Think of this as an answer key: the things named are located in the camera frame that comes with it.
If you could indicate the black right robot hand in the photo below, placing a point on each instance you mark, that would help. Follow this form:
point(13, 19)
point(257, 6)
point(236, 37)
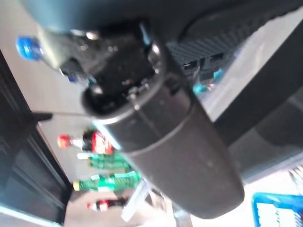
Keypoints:
point(170, 146)

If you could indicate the blue plastic shopping basket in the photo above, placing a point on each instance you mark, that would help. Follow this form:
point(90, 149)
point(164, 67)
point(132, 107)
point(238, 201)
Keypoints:
point(277, 208)

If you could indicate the small Pepsi bottle blue cap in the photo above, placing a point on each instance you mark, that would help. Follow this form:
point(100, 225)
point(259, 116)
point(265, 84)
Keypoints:
point(28, 47)

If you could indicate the green Sprite bottle yellow cap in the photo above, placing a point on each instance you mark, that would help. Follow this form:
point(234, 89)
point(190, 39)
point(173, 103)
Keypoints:
point(106, 160)
point(109, 183)

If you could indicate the Coca-Cola bottle red cap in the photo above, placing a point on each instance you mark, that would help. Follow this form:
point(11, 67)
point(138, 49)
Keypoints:
point(99, 142)
point(106, 204)

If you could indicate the black shelf board clear rail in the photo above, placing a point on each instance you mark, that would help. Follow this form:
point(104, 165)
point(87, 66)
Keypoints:
point(246, 66)
point(272, 99)

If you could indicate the grey shelf board without rail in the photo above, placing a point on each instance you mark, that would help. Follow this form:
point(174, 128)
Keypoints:
point(23, 165)

